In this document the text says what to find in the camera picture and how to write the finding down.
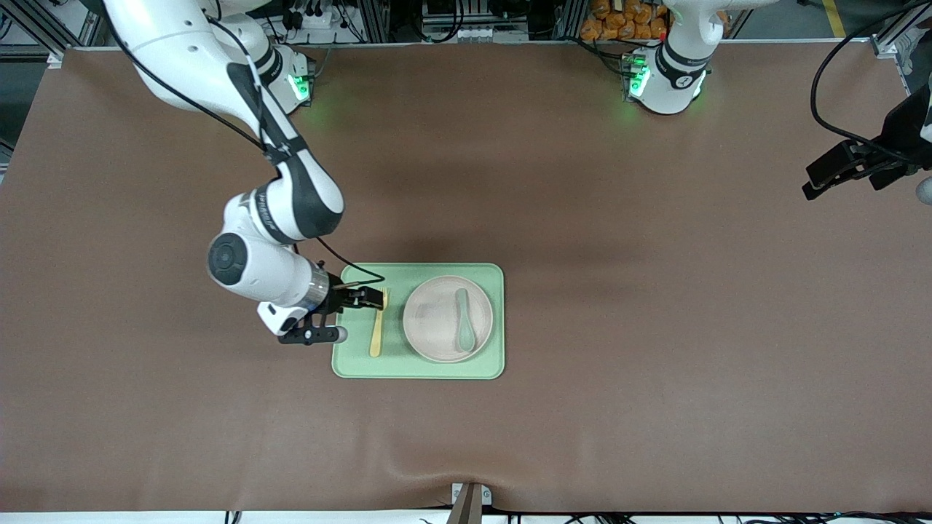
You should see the yellow plastic fork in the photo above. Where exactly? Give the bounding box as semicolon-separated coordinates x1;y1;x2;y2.
368;288;391;358

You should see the round beige plate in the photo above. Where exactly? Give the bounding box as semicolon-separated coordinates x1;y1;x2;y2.
403;275;494;363

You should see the light green rectangular tray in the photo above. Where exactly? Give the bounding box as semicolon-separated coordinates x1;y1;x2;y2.
331;263;505;381

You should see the green plastic spoon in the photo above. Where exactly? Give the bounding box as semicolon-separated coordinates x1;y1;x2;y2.
454;288;478;352

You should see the brown table cover sheet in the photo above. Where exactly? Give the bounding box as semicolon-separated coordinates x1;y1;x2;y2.
0;42;932;515

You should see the pile of orange items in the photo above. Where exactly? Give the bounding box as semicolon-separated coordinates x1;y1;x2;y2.
580;0;671;42

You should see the white power strip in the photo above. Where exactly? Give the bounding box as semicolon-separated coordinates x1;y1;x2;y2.
280;7;355;31
424;25;493;44

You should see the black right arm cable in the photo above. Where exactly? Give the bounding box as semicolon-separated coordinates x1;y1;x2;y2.
106;0;387;289

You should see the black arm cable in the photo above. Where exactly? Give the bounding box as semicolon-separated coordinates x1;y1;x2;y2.
809;0;932;165
106;0;387;289

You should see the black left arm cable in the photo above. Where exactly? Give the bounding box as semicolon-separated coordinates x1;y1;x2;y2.
809;0;932;165

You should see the aluminium frame profile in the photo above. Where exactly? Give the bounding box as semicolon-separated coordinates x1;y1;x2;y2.
357;0;391;43
0;0;110;59
557;0;588;41
870;0;932;60

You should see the metal table clamp bracket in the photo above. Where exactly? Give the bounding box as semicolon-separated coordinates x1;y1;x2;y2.
446;483;493;524

